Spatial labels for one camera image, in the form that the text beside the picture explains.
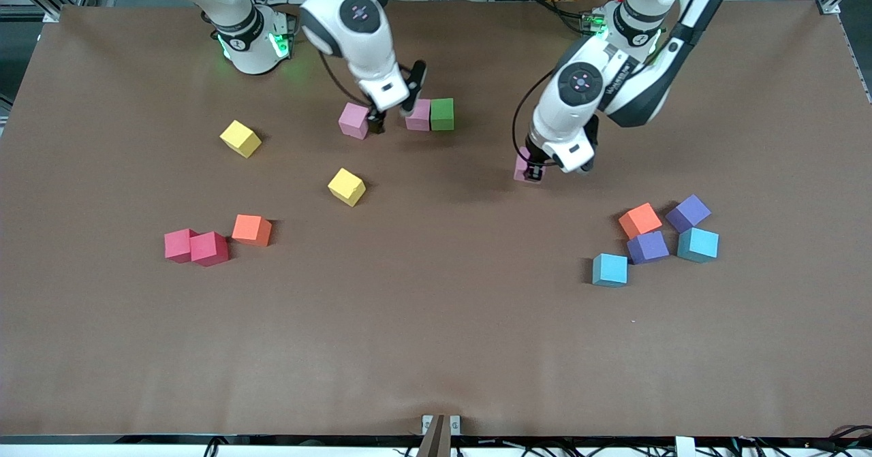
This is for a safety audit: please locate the dark red foam cube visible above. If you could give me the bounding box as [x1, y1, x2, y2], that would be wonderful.
[189, 231, 230, 268]

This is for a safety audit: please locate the light red foam cube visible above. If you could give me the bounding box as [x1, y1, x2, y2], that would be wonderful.
[164, 228, 200, 264]

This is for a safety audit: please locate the black cable bundle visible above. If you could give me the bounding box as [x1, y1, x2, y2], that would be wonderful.
[732, 424, 872, 457]

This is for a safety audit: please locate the pink foam cube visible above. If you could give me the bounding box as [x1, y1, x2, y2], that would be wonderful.
[405, 99, 432, 132]
[514, 147, 546, 184]
[338, 102, 373, 140]

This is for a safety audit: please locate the orange foam cube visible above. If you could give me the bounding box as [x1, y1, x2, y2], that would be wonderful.
[619, 202, 664, 240]
[232, 214, 273, 247]

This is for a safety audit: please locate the table edge clamp bracket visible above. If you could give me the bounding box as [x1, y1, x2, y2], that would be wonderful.
[417, 413, 462, 457]

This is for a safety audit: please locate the brown table cover sheet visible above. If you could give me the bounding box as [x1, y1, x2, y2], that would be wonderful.
[0, 0, 872, 439]

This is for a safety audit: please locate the purple foam cube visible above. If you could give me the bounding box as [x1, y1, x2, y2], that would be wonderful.
[665, 194, 712, 234]
[626, 230, 670, 266]

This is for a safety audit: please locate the teal foam cube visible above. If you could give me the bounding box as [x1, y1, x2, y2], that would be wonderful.
[677, 227, 720, 264]

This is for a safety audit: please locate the yellow foam cube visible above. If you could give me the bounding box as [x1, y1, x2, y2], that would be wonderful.
[327, 168, 367, 208]
[219, 119, 263, 159]

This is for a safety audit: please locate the light blue foam cube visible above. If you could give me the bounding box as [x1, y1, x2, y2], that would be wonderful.
[591, 253, 629, 288]

